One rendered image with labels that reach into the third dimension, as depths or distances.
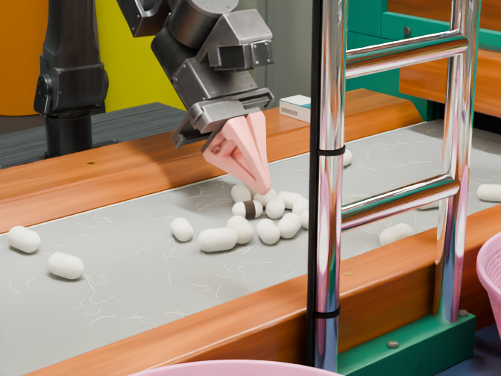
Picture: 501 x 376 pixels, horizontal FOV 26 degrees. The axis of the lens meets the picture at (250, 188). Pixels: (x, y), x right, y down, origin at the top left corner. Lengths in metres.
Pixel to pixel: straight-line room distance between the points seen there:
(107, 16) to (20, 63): 0.85
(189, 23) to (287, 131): 0.28
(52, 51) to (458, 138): 0.68
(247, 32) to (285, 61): 2.58
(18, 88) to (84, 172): 3.14
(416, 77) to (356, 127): 0.10
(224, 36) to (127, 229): 0.21
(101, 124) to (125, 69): 1.80
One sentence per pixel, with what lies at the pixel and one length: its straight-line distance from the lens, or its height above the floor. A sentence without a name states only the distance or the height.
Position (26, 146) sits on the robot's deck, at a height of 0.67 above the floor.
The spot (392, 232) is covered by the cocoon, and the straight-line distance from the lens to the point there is 1.03.
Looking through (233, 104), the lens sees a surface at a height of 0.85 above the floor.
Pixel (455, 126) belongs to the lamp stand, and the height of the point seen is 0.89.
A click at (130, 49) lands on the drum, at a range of 3.48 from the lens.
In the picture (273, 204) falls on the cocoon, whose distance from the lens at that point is 1.10.
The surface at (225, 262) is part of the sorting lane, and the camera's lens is 1.00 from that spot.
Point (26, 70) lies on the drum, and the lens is 4.30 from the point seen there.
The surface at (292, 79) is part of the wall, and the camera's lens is 3.63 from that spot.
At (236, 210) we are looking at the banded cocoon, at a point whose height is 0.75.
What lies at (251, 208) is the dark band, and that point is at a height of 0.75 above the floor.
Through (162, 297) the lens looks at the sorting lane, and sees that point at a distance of 0.94.
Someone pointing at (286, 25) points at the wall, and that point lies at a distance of 3.61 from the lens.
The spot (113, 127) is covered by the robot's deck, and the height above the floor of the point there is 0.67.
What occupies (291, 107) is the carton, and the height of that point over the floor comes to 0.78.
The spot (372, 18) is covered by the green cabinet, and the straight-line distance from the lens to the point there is 1.51.
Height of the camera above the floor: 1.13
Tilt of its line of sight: 19 degrees down
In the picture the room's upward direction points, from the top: straight up
